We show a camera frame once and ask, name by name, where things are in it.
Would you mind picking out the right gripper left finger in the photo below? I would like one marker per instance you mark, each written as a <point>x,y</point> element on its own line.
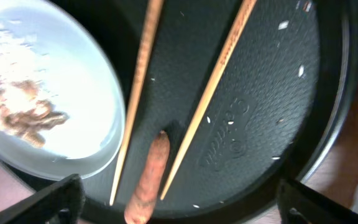
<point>61,202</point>

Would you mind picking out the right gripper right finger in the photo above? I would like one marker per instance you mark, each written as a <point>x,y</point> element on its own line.
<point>298,203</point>

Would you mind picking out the carrot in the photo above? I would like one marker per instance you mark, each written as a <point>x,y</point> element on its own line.
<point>142,203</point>

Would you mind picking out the wooden chopstick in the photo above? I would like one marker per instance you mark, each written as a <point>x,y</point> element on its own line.
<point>152,17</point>
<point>230,43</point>

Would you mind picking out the black round tray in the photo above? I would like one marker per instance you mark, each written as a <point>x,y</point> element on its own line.
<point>276,112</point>

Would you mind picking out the grey plate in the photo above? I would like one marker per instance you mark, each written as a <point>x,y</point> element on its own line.
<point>81,82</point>

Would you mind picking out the peanut and rice scraps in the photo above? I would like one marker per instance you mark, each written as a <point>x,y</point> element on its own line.
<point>26,108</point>

